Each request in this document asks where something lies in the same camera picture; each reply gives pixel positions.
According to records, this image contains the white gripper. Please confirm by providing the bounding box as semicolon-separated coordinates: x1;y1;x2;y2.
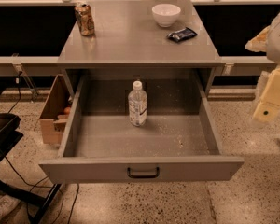
245;26;280;123

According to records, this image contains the clear plastic water bottle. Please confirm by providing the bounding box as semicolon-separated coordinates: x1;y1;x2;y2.
128;81;147;126

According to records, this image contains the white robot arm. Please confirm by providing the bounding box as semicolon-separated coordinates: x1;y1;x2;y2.
245;12;280;123

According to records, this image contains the open grey drawer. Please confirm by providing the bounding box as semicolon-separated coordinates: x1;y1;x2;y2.
40;69;244;184

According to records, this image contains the dark blue snack packet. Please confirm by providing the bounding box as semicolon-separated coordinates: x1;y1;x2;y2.
167;27;197;43

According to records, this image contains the white ceramic bowl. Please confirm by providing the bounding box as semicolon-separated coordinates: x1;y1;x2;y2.
151;4;181;27

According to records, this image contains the grey metal cabinet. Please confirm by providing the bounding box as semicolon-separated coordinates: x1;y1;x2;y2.
58;0;221;99

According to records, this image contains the gold drink can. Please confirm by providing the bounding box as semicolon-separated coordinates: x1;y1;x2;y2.
75;3;94;36

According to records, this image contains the orange fruit in box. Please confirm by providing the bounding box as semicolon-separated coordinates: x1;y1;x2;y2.
63;106;71;115

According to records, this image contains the cardboard box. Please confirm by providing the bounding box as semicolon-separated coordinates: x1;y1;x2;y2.
39;75;70;145

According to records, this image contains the white shoe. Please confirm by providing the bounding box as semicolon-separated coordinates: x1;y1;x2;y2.
0;195;20;221

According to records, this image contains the right metal rail bracket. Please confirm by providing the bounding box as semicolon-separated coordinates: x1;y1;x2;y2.
222;63;234;76

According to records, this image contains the metal rail bracket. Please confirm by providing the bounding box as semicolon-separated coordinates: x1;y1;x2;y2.
11;53;39;102
222;63;234;76

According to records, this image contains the black drawer handle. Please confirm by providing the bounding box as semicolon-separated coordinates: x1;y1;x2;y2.
127;167;160;179

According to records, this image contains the black floor cable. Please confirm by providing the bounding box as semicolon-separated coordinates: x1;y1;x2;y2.
0;75;80;224

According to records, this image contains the left metal rail bracket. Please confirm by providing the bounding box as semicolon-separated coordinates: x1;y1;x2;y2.
11;53;39;102

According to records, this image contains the black chair frame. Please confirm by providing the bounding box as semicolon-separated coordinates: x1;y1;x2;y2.
0;90;63;224

